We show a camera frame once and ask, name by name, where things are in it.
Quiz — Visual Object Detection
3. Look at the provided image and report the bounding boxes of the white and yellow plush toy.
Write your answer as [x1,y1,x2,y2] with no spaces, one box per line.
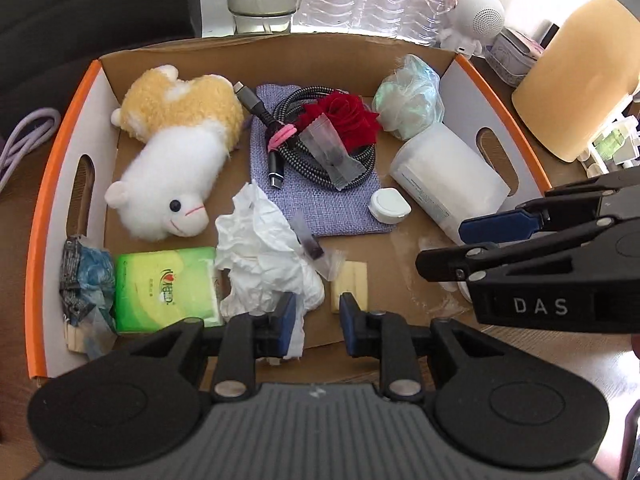
[104,64,246,242]

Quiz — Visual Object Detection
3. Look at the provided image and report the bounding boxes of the black braided cable coil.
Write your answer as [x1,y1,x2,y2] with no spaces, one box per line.
[232,80,378,192]

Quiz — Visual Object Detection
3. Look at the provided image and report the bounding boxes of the green tissue pack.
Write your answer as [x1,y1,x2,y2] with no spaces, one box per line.
[114,247,225,335]

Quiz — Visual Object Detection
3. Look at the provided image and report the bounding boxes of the blue snack packet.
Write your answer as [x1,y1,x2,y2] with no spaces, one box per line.
[59,234,118,358]

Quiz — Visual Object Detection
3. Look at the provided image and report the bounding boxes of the lilac braided cable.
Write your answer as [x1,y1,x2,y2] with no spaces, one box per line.
[0,107,63,193]

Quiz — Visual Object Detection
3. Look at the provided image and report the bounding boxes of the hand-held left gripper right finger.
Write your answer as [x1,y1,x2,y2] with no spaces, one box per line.
[339,292,521,402]

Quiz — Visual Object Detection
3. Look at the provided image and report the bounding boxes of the small printed tin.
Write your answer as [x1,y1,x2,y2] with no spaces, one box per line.
[484,27,546,88]

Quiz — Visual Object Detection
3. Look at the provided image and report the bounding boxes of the purple linen pouch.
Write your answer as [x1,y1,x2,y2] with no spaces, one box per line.
[250,82,398,237]

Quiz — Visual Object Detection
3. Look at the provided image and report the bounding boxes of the translucent white plastic container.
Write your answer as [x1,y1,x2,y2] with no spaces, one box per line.
[389,122,512,246]

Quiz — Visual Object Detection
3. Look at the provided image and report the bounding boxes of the pale yellow block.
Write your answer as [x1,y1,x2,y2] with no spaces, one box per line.
[331,260,370,315]

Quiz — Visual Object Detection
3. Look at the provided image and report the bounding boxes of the yellow thermos jug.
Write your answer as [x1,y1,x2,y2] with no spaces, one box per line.
[511,0,640,163]

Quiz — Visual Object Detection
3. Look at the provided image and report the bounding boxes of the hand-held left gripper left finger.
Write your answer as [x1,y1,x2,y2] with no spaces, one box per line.
[115,292,297,402]

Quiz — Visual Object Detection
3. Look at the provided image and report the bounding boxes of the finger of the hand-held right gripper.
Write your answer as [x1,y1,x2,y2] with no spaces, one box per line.
[416,217,617,284]
[459,165,640,246]

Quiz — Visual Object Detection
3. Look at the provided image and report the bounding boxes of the white tissue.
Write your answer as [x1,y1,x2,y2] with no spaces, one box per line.
[214,180,326,361]

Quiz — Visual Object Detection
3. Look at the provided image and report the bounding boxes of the small green spray bottle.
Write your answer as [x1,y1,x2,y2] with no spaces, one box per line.
[592,125,632,163]

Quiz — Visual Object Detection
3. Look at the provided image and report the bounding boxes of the red cardboard box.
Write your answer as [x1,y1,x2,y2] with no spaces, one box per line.
[25,27,553,380]

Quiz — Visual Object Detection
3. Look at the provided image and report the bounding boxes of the clear bag of pastel pieces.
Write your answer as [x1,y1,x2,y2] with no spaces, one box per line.
[372,54,446,142]

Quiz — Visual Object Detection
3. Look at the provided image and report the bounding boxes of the black chair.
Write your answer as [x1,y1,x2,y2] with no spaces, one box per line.
[0,0,196,131]

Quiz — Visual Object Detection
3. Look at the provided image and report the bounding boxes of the red artificial rose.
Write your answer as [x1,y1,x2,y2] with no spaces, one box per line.
[299,92,382,153]

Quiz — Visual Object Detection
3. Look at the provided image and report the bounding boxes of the white round speaker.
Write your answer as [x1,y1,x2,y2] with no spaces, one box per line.
[439,0,507,57]

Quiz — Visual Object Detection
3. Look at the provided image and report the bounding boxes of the white round case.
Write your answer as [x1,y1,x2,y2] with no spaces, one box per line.
[369,186,413,223]

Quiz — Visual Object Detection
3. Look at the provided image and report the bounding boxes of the clear packet with dark piece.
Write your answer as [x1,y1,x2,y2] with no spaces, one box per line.
[291,212,347,282]
[302,112,368,192]

